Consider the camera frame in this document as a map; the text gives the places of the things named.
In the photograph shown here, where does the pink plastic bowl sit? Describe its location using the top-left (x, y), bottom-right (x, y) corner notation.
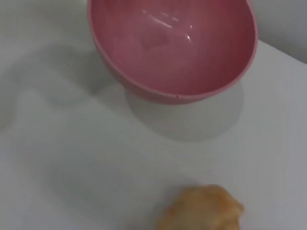
top-left (86, 0), bottom-right (260, 105)

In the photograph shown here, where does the orange ridged bread loaf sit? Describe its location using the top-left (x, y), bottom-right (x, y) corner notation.
top-left (155, 184), bottom-right (246, 230)

